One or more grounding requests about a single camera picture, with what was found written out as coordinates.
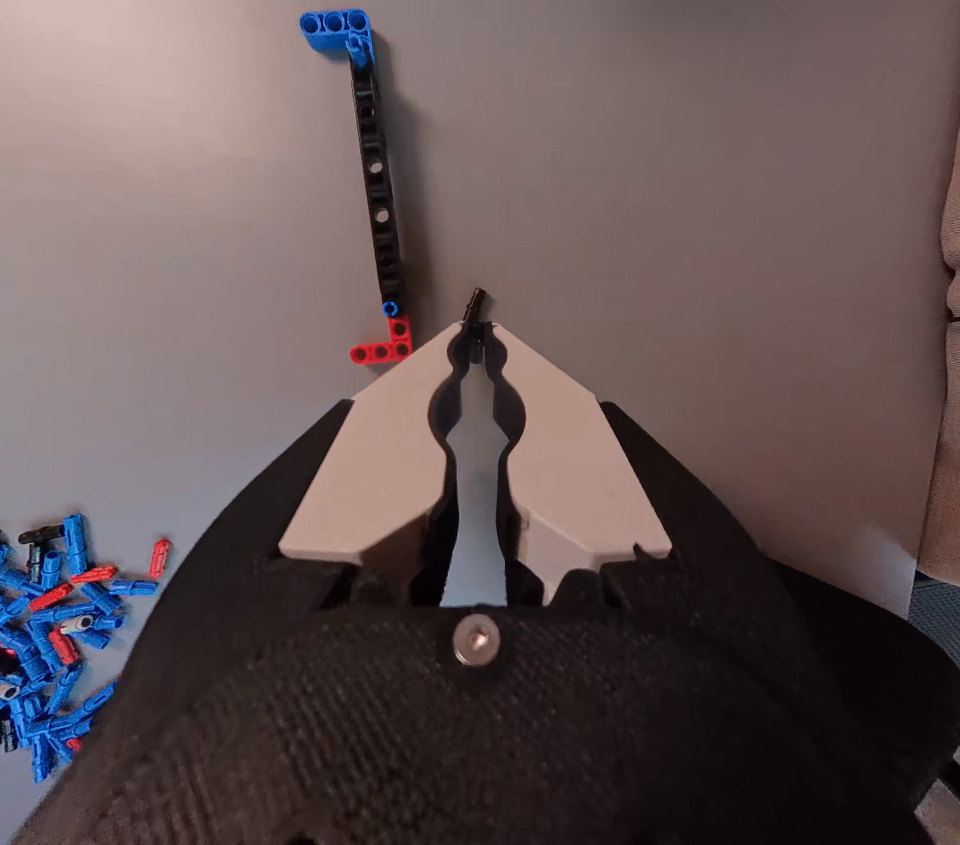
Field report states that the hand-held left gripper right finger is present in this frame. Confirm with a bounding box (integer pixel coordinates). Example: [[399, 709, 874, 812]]
[[480, 320, 673, 608]]

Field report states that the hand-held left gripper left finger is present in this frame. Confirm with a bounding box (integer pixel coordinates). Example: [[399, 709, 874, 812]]
[[279, 320, 477, 608]]

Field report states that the black lego pin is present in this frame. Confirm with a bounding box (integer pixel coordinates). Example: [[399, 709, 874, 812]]
[[463, 287, 490, 366]]

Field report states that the pile of blue lego pins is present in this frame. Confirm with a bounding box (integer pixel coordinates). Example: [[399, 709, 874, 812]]
[[0, 511, 174, 786]]

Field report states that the black lego beam assembly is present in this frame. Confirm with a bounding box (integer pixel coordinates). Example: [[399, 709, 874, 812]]
[[298, 8, 415, 366]]

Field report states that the person's beige sweatshirt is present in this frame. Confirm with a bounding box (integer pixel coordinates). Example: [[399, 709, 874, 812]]
[[918, 132, 960, 584]]

